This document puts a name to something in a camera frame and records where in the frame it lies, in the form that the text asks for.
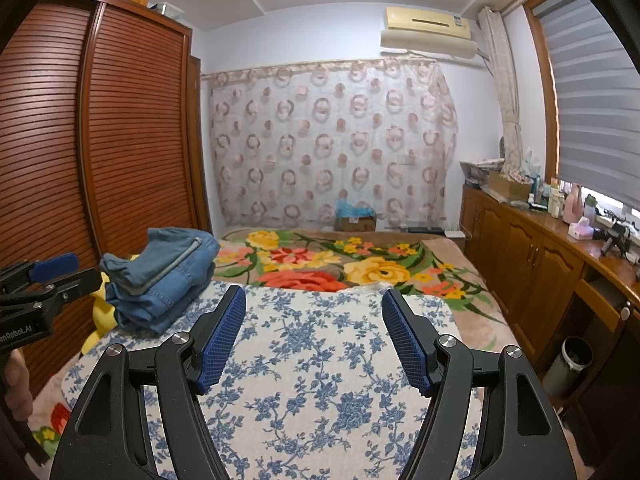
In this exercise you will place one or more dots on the wooden louvred wardrobe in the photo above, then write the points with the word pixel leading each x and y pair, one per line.
pixel 125 135

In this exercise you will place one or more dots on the yellow plush toy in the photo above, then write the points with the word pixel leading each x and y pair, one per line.
pixel 102 315

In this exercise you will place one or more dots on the cream wall air conditioner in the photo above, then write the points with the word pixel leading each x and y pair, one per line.
pixel 425 22

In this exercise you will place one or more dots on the grey striped window blind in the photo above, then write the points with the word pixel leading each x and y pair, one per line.
pixel 590 110

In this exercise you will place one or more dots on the long wooden cabinet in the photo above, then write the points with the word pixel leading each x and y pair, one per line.
pixel 525 260

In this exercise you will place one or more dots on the stack of magazines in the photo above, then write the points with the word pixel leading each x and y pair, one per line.
pixel 480 170

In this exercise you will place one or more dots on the beige tied curtain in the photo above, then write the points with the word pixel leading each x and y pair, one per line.
pixel 505 85

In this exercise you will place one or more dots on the pink bottle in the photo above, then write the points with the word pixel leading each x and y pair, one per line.
pixel 572 207

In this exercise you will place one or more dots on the folded blue jeans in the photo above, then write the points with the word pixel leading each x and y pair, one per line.
pixel 160 305

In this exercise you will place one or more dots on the black flat object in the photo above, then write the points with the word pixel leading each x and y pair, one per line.
pixel 425 230

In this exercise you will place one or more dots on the row of small bottles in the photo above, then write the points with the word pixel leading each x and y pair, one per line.
pixel 547 200

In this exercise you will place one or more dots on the clear storage box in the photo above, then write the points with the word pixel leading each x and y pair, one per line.
pixel 166 10

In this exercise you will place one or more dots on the blue floral white sheet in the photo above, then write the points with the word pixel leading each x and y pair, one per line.
pixel 310 360

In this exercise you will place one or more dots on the blue plastic bag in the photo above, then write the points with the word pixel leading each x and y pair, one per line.
pixel 352 208

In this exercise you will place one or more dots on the small cardboard box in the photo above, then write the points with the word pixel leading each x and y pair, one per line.
pixel 356 225

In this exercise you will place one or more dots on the black mini tripod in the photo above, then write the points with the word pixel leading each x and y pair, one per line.
pixel 615 237

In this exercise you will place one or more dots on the pink tissue box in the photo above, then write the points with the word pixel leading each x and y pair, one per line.
pixel 580 230

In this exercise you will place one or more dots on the grey trash bin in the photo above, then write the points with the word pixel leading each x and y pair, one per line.
pixel 565 375

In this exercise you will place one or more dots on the teal blue short pants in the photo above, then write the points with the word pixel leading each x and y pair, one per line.
pixel 160 255

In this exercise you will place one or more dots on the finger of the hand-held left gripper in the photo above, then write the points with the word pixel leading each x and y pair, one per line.
pixel 52 266
pixel 75 282

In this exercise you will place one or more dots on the sheer curtain with circles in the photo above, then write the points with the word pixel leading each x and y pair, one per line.
pixel 325 150

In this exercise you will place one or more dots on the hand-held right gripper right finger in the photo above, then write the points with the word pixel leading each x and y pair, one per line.
pixel 407 345

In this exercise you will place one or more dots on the person's left hand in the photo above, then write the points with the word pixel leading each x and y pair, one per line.
pixel 17 385

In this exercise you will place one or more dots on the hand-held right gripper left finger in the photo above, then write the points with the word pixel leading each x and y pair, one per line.
pixel 220 345

